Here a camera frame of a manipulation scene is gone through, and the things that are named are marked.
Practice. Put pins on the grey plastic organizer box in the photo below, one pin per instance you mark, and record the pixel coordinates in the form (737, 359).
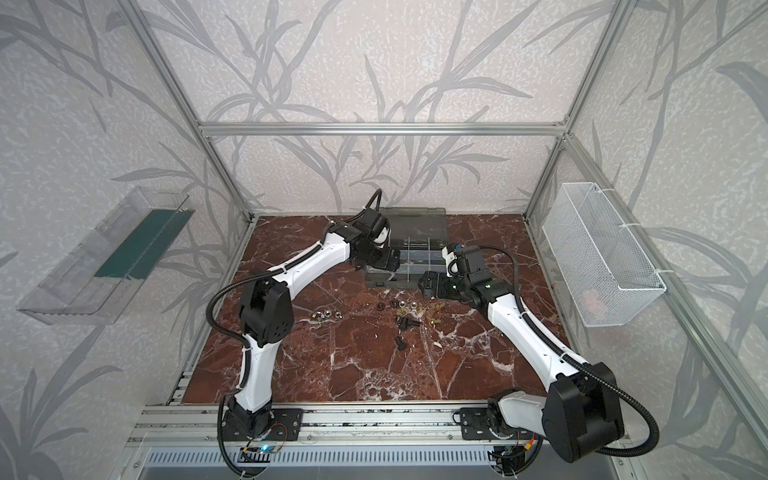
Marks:
(420, 234)

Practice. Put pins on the aluminium back crossbar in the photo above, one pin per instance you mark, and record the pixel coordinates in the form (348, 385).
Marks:
(220, 129)

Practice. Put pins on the black screws pile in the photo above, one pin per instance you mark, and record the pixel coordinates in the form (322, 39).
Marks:
(403, 320)

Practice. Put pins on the clear plastic wall tray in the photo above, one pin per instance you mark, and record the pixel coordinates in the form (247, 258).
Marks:
(94, 284)

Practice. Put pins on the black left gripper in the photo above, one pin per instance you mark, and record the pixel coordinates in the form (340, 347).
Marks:
(387, 260)

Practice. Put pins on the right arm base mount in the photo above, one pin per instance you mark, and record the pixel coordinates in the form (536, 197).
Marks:
(478, 423)

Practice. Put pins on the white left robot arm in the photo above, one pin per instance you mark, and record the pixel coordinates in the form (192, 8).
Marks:
(267, 307)

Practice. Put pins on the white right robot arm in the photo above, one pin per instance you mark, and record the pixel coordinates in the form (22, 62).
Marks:
(577, 415)

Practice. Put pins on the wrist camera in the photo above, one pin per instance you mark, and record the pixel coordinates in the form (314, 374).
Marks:
(374, 225)
(463, 260)

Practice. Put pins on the aluminium frame post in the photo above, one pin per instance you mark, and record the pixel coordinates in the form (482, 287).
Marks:
(615, 26)

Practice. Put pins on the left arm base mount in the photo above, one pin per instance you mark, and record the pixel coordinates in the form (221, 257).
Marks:
(281, 424)

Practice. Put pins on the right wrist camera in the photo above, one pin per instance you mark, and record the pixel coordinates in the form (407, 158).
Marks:
(463, 260)

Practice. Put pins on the white wire mesh basket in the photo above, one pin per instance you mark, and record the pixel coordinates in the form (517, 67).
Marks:
(609, 276)

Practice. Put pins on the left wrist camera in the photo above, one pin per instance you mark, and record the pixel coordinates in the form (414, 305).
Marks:
(374, 225)

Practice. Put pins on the brass screws pile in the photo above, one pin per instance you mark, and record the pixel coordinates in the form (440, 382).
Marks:
(431, 313)

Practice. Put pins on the aluminium front rail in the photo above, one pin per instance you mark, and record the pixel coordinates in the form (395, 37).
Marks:
(334, 423)

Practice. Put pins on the silver nuts pile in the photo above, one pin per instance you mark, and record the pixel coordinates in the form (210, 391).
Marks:
(325, 315)

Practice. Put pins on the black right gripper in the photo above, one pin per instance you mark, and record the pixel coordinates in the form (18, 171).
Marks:
(440, 282)

